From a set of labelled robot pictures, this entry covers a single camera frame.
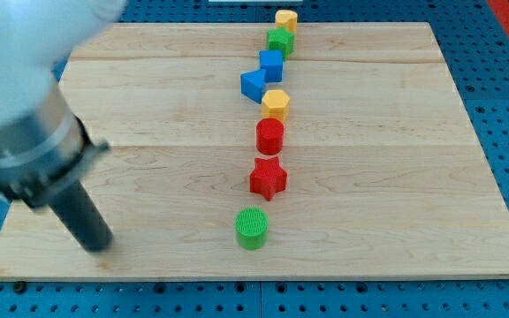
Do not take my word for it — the blue triangle block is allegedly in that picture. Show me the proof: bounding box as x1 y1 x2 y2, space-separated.
240 69 266 103

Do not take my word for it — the wooden board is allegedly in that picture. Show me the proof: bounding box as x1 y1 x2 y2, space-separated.
0 23 509 282

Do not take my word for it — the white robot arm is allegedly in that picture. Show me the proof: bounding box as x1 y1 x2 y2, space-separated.
0 0 125 252

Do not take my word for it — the yellow hexagon block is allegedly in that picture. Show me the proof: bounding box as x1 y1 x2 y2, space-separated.
261 89 291 123

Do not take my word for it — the blue cube block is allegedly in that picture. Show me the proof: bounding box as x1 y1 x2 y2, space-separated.
259 49 284 82

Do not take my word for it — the green cylinder block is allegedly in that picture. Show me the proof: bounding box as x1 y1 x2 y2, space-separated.
235 207 269 250

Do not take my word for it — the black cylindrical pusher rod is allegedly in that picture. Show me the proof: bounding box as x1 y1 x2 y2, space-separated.
49 181 113 253

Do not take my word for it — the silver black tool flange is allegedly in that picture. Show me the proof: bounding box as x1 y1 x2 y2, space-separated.
0 82 110 208

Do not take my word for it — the yellow heart block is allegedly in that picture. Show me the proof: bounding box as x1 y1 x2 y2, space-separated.
275 10 298 34

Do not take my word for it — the green star block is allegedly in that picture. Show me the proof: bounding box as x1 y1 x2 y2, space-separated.
266 26 295 60

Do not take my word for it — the red star block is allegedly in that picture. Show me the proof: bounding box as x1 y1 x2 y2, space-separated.
249 156 288 201

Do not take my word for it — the red cylinder block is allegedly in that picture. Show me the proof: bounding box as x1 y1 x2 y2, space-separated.
255 117 285 155

